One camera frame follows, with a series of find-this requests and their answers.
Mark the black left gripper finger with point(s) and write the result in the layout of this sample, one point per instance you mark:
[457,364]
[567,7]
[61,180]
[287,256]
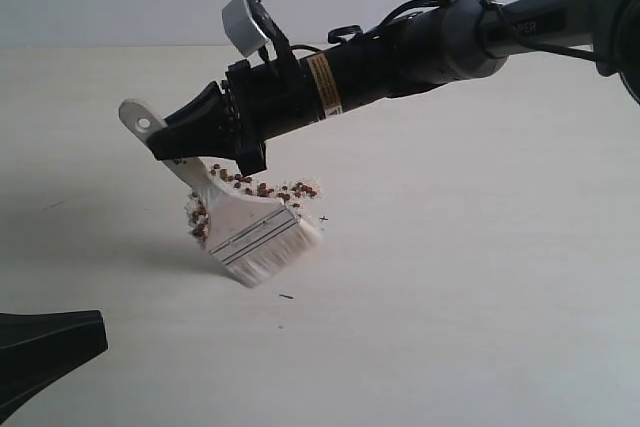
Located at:
[39,349]

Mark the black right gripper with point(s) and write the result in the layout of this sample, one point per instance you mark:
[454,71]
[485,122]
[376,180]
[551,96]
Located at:
[271,100]

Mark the white paint brush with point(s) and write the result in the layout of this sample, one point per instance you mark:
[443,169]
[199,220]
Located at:
[253,238]

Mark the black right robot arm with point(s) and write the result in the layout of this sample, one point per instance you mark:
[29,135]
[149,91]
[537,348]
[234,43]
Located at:
[418,47]

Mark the pile of white grains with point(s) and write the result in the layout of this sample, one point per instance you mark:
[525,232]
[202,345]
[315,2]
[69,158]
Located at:
[300,197]

